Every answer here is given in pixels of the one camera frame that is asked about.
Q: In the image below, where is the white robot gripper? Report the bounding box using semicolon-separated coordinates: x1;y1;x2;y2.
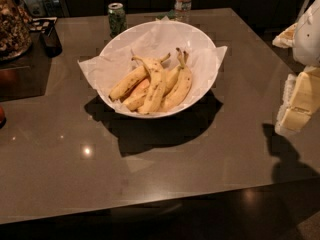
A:
272;0;320;136

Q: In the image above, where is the yellow banana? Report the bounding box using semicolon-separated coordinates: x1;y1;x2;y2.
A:
159;48;192;112
109;66;147;101

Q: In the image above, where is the white bowl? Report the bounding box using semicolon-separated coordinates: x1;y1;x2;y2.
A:
96;19;220;120

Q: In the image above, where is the spotted middle banana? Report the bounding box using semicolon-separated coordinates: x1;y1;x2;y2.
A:
132;53;171;114

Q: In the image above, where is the pale lower banana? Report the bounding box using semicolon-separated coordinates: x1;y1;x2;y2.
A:
123;78;150;111

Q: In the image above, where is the clear plastic water bottle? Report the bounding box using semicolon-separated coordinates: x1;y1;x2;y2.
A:
174;0;192;23

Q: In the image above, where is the green soda can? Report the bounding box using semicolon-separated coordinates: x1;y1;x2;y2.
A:
108;3;127;38

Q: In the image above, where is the white paper liner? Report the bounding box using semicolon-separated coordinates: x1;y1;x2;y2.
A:
77;16;229;115

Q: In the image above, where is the dark phone stand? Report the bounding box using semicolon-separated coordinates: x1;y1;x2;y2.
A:
40;21;62;58

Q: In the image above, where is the glass jar of snacks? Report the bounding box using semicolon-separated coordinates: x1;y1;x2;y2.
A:
0;0;32;61

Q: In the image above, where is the red round object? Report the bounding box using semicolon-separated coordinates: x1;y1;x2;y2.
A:
0;106;6;126

